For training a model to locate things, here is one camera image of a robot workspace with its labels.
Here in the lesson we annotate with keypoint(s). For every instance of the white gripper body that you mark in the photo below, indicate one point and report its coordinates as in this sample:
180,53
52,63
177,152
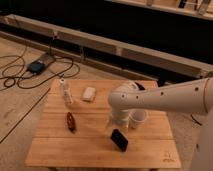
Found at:
118,119

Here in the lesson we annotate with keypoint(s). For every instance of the black eraser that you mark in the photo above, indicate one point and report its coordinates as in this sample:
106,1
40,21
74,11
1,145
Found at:
119,139

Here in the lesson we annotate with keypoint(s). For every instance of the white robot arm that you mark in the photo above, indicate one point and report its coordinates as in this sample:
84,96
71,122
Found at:
193,97

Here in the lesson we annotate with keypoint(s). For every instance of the white paper cup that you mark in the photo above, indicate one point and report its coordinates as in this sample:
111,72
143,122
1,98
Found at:
137,117

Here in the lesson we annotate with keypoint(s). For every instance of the dark round bowl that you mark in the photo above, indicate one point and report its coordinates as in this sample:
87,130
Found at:
140,87

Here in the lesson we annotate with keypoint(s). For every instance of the white rectangular packet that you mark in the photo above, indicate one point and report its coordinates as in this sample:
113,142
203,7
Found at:
89,94

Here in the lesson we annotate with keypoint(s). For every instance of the wooden table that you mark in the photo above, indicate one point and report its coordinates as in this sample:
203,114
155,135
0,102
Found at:
150,146

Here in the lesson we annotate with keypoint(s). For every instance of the brown oblong snack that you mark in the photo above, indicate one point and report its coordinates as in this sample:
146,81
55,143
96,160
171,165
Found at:
71,122

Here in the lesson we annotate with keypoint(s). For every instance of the long metal rail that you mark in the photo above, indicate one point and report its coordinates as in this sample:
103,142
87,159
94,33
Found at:
148,56

